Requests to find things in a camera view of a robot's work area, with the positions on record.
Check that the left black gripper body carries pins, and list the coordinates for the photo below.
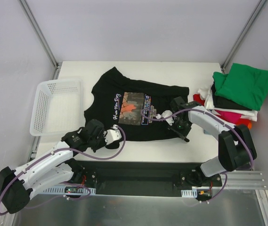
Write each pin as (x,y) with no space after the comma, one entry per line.
(110,144)

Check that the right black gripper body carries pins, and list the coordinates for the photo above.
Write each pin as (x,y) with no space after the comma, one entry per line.
(179,133)

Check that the black graphic t-shirt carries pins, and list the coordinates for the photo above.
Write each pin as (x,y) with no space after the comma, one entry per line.
(131,103)

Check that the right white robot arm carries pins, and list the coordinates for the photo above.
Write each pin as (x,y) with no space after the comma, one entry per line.
(235,143)

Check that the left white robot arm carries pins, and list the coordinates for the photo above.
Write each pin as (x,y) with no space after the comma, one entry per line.
(58,165)

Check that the light blue folded t-shirt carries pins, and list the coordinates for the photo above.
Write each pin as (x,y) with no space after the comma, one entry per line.
(206,132)

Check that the white folded t-shirt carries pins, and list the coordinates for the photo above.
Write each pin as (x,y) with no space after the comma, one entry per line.
(204,96)

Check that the white plastic basket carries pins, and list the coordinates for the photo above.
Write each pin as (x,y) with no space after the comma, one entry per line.
(57,108)

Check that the black folded t-shirt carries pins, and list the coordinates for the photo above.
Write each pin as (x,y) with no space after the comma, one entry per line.
(221,102)

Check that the magenta folded t-shirt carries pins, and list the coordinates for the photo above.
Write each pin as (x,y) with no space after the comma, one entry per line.
(229,116)

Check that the orange folded t-shirt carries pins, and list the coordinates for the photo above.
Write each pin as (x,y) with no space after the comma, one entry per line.
(249,125)

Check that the green folded t-shirt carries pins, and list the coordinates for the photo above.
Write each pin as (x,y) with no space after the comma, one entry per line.
(244,85)

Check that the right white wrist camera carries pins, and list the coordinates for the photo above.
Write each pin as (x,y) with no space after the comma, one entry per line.
(166,116)

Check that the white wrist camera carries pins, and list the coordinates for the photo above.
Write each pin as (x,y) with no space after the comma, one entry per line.
(113,134)
(166,116)

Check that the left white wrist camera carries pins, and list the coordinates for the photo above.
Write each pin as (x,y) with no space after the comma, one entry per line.
(113,134)

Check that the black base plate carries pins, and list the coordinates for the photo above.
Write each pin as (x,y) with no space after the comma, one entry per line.
(162,179)

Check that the left slotted cable duct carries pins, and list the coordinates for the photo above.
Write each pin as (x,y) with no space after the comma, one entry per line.
(68,190)

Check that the slotted cable duct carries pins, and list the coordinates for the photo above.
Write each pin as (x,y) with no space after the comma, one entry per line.
(189,193)
(68,190)

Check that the right slotted cable duct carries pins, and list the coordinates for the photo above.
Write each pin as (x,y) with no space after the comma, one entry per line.
(189,193)

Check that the aluminium rail frame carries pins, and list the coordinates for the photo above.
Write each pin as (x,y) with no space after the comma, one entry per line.
(238,179)

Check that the left aluminium corner post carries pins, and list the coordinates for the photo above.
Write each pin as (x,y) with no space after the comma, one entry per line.
(40,35)

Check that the aluminium corner post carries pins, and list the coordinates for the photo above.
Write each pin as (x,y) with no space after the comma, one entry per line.
(243,33)
(40,35)

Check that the right aluminium corner post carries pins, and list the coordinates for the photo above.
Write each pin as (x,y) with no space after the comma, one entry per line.
(243,33)

